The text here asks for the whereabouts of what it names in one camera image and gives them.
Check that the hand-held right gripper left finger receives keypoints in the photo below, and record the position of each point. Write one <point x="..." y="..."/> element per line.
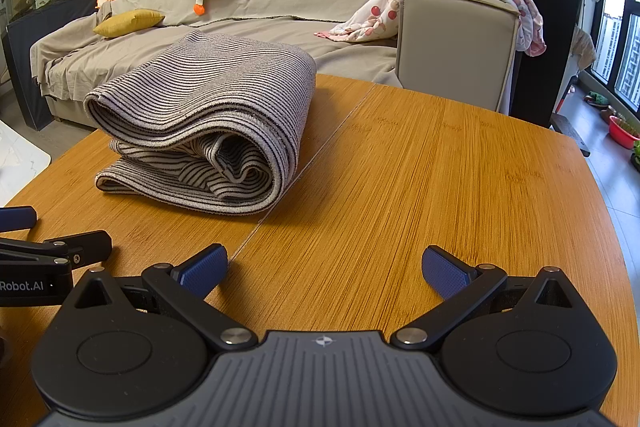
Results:
<point x="205" y="269"/>

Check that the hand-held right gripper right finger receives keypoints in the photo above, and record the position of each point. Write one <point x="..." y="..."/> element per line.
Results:
<point x="442" y="272"/>

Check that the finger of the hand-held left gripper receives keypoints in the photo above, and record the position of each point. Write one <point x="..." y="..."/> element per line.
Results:
<point x="17" y="218"/>
<point x="85" y="246"/>

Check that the striped knit garment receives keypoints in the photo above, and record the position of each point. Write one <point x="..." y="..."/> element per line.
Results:
<point x="225" y="82"/>

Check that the white marble side table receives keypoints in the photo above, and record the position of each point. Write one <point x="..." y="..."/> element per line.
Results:
<point x="20" y="157"/>

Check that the black cabinet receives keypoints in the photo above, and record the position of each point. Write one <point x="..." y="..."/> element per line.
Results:
<point x="25" y="72"/>

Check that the dark wooden stool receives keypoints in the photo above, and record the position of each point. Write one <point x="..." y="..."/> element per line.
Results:
<point x="570" y="132"/>

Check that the small yellow pillow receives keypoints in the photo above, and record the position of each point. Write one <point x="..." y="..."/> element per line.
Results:
<point x="127" y="23"/>

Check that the black tray of green sprouts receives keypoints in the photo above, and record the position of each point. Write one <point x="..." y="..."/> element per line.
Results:
<point x="636" y="156"/>

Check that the red basin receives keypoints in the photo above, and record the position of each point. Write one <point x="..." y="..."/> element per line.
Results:
<point x="625" y="134"/>

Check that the small green object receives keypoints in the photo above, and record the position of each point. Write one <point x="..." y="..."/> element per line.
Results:
<point x="597" y="98"/>

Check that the beige hanging cloth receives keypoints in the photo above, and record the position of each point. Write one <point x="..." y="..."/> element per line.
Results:
<point x="584" y="49"/>

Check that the black framed window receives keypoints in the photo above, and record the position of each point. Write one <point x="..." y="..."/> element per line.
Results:
<point x="620" y="47"/>

